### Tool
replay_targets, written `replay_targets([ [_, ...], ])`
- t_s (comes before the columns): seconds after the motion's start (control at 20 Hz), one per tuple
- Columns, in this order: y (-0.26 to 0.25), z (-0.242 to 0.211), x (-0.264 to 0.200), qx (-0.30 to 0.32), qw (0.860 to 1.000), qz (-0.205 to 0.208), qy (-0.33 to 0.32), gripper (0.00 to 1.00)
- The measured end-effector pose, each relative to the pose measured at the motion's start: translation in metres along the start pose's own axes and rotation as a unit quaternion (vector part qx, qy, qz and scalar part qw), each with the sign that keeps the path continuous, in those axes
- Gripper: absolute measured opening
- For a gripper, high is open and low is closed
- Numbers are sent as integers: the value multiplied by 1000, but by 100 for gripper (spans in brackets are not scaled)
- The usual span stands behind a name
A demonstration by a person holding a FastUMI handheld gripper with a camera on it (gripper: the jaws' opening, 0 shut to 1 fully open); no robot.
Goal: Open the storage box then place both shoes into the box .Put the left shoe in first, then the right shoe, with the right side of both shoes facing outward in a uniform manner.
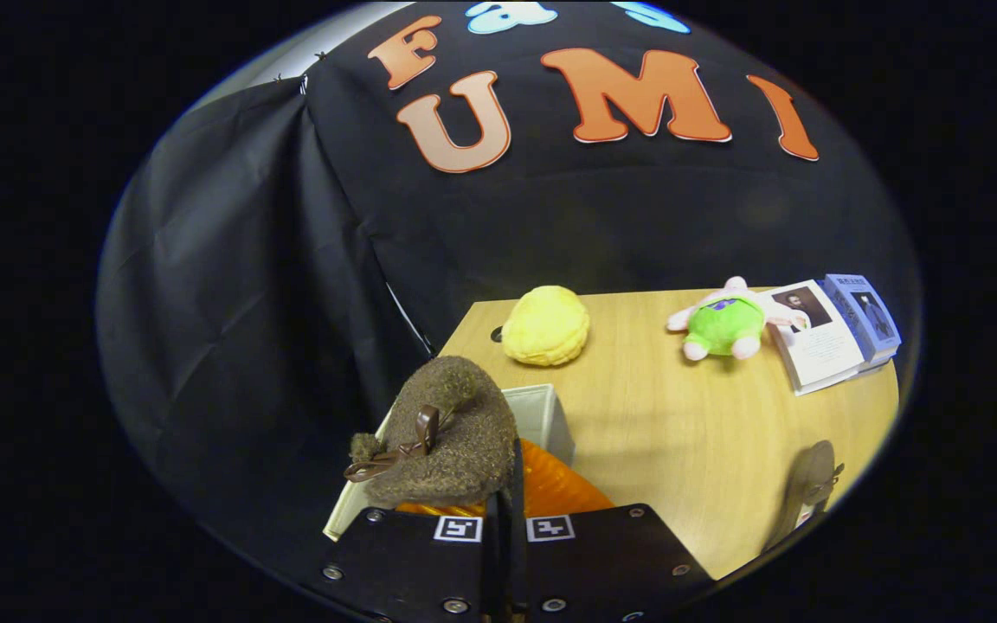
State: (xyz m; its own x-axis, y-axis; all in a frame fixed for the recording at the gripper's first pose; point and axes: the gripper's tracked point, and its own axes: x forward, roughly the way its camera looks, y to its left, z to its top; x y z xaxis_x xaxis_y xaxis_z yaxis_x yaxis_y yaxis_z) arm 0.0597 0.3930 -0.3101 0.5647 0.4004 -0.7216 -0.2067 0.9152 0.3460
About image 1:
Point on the yellow plush bun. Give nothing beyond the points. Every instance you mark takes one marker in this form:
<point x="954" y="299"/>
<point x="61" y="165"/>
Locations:
<point x="546" y="327"/>

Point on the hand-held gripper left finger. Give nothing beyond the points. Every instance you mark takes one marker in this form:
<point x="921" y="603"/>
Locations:
<point x="412" y="562"/>

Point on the grey fabric storage box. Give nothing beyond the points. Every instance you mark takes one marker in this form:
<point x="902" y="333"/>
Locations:
<point x="542" y="415"/>

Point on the blue book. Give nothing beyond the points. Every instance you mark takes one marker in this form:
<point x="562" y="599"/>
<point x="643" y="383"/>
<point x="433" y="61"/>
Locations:
<point x="866" y="316"/>

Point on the black backdrop cloth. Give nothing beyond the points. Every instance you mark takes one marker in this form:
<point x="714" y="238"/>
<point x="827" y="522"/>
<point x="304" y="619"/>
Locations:
<point x="247" y="260"/>

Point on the green and pink plush toy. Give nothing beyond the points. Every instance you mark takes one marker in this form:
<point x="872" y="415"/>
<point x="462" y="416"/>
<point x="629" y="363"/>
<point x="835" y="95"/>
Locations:
<point x="723" y="327"/>

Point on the brown fuzzy shoe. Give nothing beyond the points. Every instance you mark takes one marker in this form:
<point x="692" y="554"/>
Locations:
<point x="810" y="480"/>
<point x="455" y="433"/>

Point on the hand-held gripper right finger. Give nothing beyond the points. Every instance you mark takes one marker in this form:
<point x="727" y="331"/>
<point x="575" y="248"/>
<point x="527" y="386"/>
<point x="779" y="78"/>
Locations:
<point x="611" y="562"/>

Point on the white book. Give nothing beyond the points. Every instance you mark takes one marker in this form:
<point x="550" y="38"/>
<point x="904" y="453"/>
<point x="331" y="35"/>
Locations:
<point x="823" y="350"/>

